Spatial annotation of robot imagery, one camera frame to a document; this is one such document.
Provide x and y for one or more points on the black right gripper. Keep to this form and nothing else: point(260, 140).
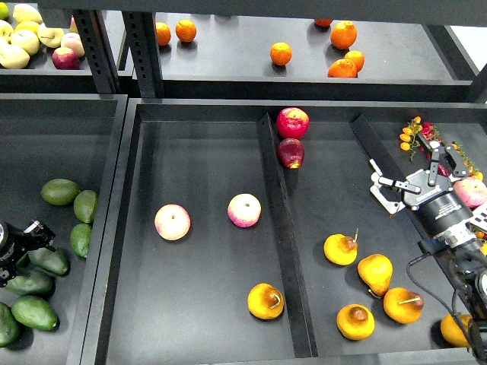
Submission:
point(443, 215)

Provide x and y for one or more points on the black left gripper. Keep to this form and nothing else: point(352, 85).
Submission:
point(15, 244)

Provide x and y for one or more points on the dark green avocado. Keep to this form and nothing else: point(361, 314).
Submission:
point(55, 262)

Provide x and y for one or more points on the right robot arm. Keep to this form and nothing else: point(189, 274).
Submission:
point(465, 269)

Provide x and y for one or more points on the green avocado lower middle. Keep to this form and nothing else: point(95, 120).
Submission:
point(31, 282)

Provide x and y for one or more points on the green avocado top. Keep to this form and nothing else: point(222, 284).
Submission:
point(60, 192)

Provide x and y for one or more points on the green avocado bottom left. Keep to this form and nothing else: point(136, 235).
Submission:
point(10, 330)

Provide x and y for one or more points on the yellow pear upright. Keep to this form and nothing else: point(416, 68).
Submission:
point(376, 271)

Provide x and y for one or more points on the yellow pear with stem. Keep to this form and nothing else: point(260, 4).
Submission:
point(402, 305)

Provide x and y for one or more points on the yellow pear bottom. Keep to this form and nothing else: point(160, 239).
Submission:
point(355, 322)

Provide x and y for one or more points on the cherry tomato cluster top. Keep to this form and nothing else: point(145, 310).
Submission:
point(410, 136)

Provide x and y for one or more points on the cherry tomato cluster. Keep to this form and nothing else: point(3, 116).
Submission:
point(481, 237)
point(410, 136)

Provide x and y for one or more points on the white checker tag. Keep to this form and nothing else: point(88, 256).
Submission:
point(479, 218)

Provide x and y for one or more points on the cherry tomato cluster bottom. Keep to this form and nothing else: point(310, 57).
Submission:
point(481, 237)

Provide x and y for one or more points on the black left tray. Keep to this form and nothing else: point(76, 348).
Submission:
point(48, 136)

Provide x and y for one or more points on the black tray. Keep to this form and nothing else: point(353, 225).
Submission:
point(48, 136)
point(185, 301)

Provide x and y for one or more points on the dark red apple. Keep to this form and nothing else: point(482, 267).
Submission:
point(290, 152)

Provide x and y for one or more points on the front orange on shelf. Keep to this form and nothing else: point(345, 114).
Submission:
point(343, 68)

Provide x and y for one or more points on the orange behind front orange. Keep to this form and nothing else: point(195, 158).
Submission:
point(357, 58)

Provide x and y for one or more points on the bright red apple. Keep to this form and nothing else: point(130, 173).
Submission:
point(292, 122)

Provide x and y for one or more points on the pink apple left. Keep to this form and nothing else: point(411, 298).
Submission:
point(172, 222)

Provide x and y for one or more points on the large orange on shelf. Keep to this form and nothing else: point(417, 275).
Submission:
point(343, 35)

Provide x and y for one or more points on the black middle tray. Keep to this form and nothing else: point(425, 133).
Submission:
point(185, 301)

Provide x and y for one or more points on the orange at shelf centre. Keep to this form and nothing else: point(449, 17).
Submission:
point(280, 53)

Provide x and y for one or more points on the pale yellow apple front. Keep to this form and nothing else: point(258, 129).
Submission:
point(13, 57)

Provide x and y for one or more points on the red apple on shelf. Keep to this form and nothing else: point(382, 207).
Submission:
point(65, 58)

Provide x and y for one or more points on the peach on shelf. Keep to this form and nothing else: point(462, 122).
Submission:
point(73, 41)

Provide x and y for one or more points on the orange left on shelf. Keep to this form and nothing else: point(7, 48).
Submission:
point(186, 31)

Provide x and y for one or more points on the green avocado by wall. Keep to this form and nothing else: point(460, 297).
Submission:
point(85, 206)

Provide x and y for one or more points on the black shelf post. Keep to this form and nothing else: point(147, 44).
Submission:
point(141, 35)

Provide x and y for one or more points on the orange beside shelf post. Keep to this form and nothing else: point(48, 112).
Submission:
point(163, 33)

